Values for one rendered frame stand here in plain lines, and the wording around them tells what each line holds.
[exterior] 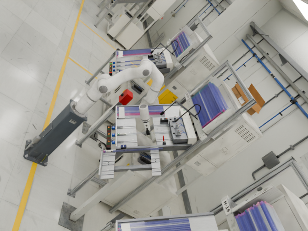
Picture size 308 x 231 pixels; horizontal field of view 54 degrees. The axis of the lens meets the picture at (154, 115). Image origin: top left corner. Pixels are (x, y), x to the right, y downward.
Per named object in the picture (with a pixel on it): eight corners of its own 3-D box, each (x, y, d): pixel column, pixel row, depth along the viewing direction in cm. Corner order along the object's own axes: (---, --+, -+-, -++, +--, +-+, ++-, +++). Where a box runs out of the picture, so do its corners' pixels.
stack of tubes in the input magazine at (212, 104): (201, 127, 276) (225, 109, 267) (190, 97, 317) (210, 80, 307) (210, 134, 282) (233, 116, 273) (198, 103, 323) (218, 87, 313)
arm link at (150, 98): (148, 80, 276) (136, 107, 291) (151, 90, 263) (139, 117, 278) (157, 83, 279) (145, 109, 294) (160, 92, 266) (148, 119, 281)
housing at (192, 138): (187, 149, 289) (188, 138, 280) (178, 118, 328) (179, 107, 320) (195, 149, 289) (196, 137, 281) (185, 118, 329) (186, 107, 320)
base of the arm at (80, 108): (69, 111, 265) (83, 98, 258) (70, 98, 279) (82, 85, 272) (87, 121, 275) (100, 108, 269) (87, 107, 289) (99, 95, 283)
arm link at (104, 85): (101, 89, 272) (100, 98, 259) (95, 78, 266) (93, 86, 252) (153, 68, 263) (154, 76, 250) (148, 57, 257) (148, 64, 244)
